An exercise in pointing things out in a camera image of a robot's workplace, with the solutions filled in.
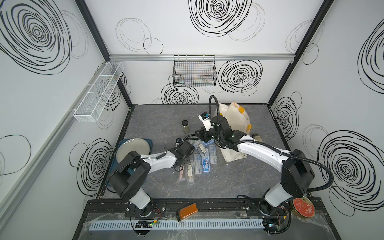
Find clear compass case green label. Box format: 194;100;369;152
194;140;209;158

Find pink pen case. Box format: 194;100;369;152
179;170;186;181

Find cream canvas bag yellow handles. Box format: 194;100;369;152
219;102;252;163

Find clear compass case cream label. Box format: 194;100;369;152
186;160;195;184

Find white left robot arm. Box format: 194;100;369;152
107;141;195;216

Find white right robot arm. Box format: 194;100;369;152
196;112;315;213

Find clear blue compass case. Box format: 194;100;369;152
209;145;218;165

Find blue compass set case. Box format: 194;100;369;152
202;149;211;173

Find herb spice jar black lid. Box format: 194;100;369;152
182;120;190;134

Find powder spice jar black lid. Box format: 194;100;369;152
251;134;263;143

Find round metal plate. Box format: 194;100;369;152
116;138;152;163

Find orange box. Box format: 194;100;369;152
178;203;199;221

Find teal tray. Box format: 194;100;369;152
106;139;153;188

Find red round tin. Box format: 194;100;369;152
291;197;316;219

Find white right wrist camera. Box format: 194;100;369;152
199;112;213;131

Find black wire basket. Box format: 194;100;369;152
172;55;218;88

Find white mesh wall shelf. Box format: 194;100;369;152
74;62;124;123

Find white slotted cable duct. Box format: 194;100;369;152
89;219;264;231

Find black corrugated cable hose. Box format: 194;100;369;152
208;95;334;193

